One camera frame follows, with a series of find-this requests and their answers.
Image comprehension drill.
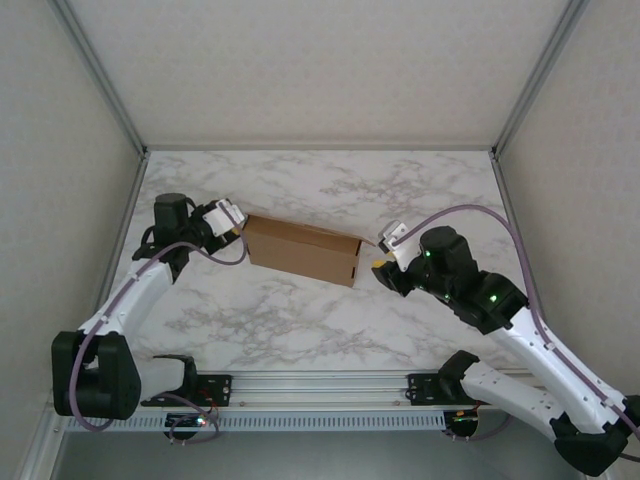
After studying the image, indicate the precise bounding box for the brown cardboard box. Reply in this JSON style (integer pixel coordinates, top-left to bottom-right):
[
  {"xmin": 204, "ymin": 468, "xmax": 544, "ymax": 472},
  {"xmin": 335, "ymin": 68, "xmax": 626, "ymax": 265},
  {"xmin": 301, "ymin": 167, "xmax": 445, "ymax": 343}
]
[{"xmin": 246, "ymin": 213, "xmax": 377, "ymax": 289}]

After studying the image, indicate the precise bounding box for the right controller board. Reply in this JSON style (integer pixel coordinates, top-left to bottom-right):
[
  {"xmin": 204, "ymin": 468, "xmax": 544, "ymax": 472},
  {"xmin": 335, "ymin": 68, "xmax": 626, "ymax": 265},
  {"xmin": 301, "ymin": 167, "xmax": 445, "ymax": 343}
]
[{"xmin": 452, "ymin": 409, "xmax": 481, "ymax": 431}]

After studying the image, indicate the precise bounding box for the controller board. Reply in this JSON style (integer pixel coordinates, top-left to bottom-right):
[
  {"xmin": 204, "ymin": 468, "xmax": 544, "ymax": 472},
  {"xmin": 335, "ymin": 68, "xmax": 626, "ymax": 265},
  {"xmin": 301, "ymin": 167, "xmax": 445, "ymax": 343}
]
[
  {"xmin": 452, "ymin": 409, "xmax": 481, "ymax": 431},
  {"xmin": 164, "ymin": 412, "xmax": 211, "ymax": 431}
]

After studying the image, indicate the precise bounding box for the grey lower panel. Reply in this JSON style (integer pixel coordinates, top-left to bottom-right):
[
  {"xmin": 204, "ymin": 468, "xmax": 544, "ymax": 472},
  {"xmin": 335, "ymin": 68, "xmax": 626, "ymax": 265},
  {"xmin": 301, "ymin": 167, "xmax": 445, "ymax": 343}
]
[{"xmin": 49, "ymin": 430, "xmax": 576, "ymax": 480}]

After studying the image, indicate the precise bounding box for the left controller board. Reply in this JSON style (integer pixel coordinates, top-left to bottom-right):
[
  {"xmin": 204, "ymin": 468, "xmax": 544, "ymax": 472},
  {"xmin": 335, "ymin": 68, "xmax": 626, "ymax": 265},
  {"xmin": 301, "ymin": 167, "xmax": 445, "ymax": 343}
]
[{"xmin": 164, "ymin": 412, "xmax": 211, "ymax": 431}]

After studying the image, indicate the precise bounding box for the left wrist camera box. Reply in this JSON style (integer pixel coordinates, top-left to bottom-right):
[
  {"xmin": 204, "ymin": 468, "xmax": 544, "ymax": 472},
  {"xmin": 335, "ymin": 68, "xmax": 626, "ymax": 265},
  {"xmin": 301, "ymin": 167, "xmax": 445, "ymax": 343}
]
[{"xmin": 204, "ymin": 198, "xmax": 249, "ymax": 237}]

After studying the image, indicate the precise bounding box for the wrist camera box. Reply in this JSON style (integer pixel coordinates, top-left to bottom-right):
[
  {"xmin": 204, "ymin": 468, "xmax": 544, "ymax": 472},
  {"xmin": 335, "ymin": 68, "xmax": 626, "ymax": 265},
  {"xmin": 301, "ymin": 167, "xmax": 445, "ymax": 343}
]
[
  {"xmin": 378, "ymin": 219, "xmax": 422, "ymax": 265},
  {"xmin": 204, "ymin": 198, "xmax": 249, "ymax": 237}
]

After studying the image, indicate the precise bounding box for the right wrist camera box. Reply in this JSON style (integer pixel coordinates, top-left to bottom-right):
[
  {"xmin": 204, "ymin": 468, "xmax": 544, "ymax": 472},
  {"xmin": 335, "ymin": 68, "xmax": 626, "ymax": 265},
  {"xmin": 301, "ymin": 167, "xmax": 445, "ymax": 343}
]
[{"xmin": 378, "ymin": 219, "xmax": 422, "ymax": 265}]

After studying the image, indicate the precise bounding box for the left aluminium side rail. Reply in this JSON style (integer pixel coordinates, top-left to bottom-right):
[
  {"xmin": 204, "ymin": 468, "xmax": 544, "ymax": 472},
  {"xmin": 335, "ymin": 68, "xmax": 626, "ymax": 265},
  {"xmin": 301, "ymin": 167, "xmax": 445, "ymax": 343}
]
[{"xmin": 107, "ymin": 149, "xmax": 151, "ymax": 274}]

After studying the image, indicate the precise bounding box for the aluminium side rail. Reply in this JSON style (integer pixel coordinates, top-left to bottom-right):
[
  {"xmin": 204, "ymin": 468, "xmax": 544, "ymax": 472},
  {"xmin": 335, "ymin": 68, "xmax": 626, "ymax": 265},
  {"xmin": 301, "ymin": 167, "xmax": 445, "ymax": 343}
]
[
  {"xmin": 107, "ymin": 149, "xmax": 151, "ymax": 274},
  {"xmin": 491, "ymin": 152, "xmax": 540, "ymax": 324}
]

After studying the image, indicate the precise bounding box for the right aluminium side rail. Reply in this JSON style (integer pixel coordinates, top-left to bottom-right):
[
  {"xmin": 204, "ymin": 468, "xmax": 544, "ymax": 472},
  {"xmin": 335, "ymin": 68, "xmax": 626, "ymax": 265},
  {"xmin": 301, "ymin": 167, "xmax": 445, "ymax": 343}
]
[{"xmin": 491, "ymin": 152, "xmax": 540, "ymax": 324}]

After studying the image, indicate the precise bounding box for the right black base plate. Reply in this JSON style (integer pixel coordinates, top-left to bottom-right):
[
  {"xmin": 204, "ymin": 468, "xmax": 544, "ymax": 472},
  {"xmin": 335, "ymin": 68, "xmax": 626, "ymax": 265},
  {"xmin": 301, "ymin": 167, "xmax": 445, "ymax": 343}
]
[{"xmin": 407, "ymin": 372, "xmax": 484, "ymax": 406}]

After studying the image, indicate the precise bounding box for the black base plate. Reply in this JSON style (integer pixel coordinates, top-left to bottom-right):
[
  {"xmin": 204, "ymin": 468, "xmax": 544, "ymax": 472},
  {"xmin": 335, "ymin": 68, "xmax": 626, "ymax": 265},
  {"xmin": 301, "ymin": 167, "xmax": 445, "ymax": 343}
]
[
  {"xmin": 140, "ymin": 373, "xmax": 235, "ymax": 407},
  {"xmin": 407, "ymin": 372, "xmax": 484, "ymax": 406}
]

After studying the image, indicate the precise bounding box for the aluminium rear frame bar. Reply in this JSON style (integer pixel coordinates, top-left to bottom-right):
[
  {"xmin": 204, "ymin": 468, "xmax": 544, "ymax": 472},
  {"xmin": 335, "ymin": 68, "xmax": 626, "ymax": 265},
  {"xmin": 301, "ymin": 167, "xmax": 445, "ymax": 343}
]
[{"xmin": 143, "ymin": 144, "xmax": 497, "ymax": 153}]

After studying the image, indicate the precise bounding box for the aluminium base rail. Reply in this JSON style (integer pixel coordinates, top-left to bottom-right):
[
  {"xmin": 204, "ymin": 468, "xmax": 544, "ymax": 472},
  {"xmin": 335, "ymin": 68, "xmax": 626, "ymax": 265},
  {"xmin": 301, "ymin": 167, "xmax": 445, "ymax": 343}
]
[{"xmin": 47, "ymin": 368, "xmax": 576, "ymax": 412}]

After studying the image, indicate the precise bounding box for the left aluminium frame post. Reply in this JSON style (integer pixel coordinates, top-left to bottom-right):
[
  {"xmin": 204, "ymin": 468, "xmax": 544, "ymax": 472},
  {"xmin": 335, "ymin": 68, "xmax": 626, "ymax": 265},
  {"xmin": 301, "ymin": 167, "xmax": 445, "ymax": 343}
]
[{"xmin": 49, "ymin": 0, "xmax": 150, "ymax": 156}]

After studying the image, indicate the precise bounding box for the aluminium frame post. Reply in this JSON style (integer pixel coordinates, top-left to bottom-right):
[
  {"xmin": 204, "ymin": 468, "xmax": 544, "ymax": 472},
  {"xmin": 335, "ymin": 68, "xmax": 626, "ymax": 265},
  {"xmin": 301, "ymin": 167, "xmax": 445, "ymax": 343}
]
[
  {"xmin": 49, "ymin": 0, "xmax": 150, "ymax": 156},
  {"xmin": 491, "ymin": 0, "xmax": 592, "ymax": 156}
]

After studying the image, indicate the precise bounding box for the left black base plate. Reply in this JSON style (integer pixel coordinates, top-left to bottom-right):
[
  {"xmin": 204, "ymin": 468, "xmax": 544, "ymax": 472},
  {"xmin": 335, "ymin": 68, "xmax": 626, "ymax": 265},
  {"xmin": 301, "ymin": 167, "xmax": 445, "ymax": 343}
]
[{"xmin": 140, "ymin": 373, "xmax": 235, "ymax": 407}]

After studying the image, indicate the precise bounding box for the slotted grey cable duct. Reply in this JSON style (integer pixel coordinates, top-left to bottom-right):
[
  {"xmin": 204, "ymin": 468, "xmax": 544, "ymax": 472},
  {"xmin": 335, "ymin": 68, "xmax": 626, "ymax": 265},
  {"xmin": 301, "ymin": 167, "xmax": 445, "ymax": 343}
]
[{"xmin": 64, "ymin": 412, "xmax": 446, "ymax": 431}]

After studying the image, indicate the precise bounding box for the right aluminium frame post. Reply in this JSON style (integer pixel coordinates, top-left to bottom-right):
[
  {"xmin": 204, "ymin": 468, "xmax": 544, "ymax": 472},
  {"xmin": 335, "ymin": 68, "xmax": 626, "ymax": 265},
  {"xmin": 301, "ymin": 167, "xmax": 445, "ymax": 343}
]
[{"xmin": 491, "ymin": 0, "xmax": 592, "ymax": 156}]

